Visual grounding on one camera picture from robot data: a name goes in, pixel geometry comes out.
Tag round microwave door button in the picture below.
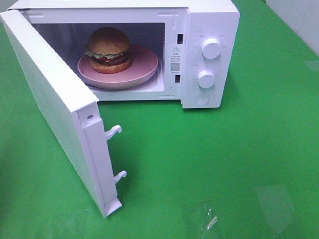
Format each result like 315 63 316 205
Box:
195 93 210 106

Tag pink plate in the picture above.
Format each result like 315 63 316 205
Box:
78 44 159 90

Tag white microwave door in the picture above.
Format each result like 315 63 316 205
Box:
0 10 126 217

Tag burger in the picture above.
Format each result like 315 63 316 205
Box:
85 27 130 74

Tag lower white microwave knob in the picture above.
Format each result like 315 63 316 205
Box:
198 70 216 89

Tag white microwave knob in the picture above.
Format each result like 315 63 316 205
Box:
198 70 216 89
201 37 222 59

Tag white microwave oven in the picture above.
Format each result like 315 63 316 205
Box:
7 0 240 109

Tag upper white microwave knob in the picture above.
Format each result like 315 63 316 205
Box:
201 37 222 59

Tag green table cloth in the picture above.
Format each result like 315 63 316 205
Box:
0 0 319 239

